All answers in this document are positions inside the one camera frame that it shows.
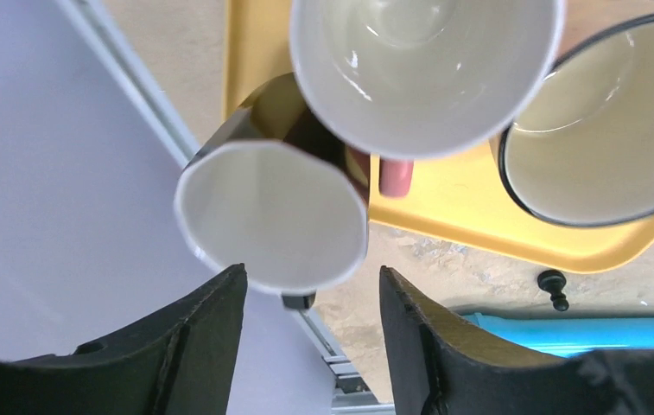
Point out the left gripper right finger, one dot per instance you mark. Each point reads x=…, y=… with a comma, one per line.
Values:
x=440, y=363

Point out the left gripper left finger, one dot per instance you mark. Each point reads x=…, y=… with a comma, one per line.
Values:
x=177, y=360

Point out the blue toy microphone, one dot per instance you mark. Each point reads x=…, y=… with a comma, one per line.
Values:
x=569, y=337

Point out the yellow plastic tray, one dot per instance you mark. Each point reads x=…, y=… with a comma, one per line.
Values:
x=460, y=199

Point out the cream enamel mug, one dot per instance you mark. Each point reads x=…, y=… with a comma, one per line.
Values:
x=581, y=154

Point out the aluminium frame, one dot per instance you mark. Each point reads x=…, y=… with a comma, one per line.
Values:
x=351, y=394

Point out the green mug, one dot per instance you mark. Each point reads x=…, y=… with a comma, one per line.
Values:
x=275, y=191

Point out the pink mug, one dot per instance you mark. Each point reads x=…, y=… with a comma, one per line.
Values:
x=417, y=80

